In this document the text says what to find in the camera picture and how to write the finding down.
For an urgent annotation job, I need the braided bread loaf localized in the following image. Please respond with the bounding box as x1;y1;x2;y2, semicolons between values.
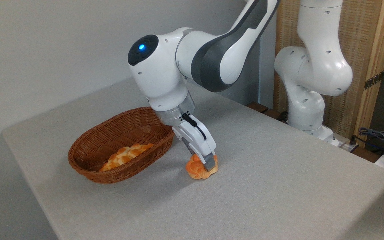
99;143;154;172

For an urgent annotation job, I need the bundle of dark cables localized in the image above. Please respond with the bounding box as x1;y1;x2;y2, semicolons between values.
350;126;384;157

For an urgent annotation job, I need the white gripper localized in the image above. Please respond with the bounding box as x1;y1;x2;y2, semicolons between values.
171;115;217;172

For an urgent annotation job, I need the round orange bread bun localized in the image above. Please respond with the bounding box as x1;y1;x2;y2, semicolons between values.
185;153;219;180

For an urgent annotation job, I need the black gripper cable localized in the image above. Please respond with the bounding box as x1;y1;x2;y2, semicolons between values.
181;113;208;141

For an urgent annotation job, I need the wooden woven screen panel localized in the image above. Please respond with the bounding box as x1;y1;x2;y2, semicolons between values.
274;0;384;148

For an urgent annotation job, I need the brown wicker basket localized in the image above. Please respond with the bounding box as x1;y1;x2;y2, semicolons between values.
68;107;175;184

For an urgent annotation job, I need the black metal screen hinge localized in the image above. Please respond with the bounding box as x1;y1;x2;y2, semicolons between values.
364;71;384;91

